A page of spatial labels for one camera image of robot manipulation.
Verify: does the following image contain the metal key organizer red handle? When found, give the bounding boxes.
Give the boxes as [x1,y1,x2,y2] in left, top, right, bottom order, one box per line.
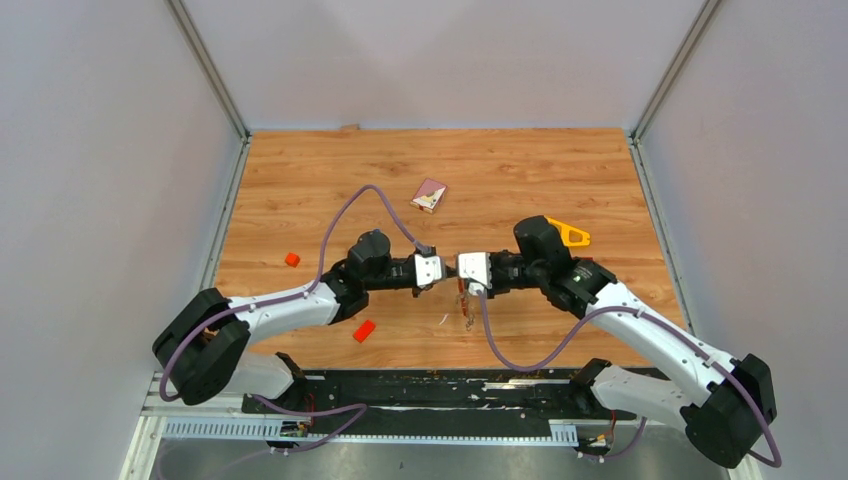
[456,278,475,332]

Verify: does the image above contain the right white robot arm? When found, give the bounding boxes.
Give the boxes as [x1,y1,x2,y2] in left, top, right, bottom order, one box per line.
[478,215,783,468]

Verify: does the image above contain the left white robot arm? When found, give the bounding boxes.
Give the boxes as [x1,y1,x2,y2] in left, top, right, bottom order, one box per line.
[152,230,457,413]

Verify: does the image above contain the small orange block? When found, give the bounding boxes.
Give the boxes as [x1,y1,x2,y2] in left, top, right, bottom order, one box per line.
[352,319,376,343]

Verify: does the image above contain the playing card box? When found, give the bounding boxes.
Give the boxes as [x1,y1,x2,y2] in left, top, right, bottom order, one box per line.
[410,178,448,214]

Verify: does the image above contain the small red cube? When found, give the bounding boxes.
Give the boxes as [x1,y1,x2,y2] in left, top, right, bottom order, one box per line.
[284,252,301,268]

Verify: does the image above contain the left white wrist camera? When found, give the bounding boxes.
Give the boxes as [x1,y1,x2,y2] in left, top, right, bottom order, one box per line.
[413,254,447,289]

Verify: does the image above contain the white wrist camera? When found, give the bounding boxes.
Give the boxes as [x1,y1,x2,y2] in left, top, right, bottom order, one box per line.
[456,252,492,289]
[413,254,447,289]

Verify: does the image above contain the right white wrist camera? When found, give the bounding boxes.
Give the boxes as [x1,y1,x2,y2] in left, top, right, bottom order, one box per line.
[456,252,492,289]

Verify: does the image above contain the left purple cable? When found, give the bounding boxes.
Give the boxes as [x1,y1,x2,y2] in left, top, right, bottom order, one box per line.
[158,184,435,403]

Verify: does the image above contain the yellow triangular bracket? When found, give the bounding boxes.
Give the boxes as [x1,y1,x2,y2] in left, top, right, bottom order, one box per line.
[546,216,591,248]

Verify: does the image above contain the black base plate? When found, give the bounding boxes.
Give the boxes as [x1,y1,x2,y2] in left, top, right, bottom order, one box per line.
[279,369,637,439]

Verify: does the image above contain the white slotted cable duct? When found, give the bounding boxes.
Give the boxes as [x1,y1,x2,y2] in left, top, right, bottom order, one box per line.
[161,417,580,446]

